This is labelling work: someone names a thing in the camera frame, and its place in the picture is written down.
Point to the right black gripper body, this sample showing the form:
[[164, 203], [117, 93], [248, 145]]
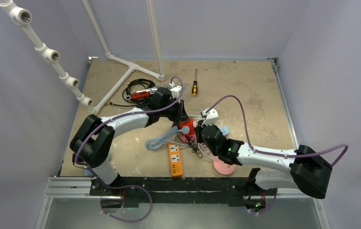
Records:
[[201, 132]]

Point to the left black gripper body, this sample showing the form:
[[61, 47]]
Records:
[[173, 113]]

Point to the red cube socket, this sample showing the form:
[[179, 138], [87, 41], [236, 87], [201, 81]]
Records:
[[191, 136]]

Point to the grey blue plug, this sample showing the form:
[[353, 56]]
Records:
[[185, 130]]

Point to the light blue power strip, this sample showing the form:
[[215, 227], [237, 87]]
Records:
[[225, 131]]

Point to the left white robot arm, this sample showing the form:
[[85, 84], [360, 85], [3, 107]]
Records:
[[91, 143]]

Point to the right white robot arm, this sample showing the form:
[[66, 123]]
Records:
[[301, 168]]

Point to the yellow black screwdriver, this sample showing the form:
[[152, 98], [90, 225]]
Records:
[[195, 88]]

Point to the orange power strip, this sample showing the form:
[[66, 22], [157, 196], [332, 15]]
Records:
[[175, 160]]

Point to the pink round disc charger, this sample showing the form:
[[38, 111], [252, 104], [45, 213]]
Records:
[[223, 168]]

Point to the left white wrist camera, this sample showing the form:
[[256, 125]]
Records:
[[176, 90]]

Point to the red handled adjustable wrench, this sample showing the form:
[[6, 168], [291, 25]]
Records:
[[136, 95]]

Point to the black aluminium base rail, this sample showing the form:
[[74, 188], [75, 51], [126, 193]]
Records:
[[232, 191]]

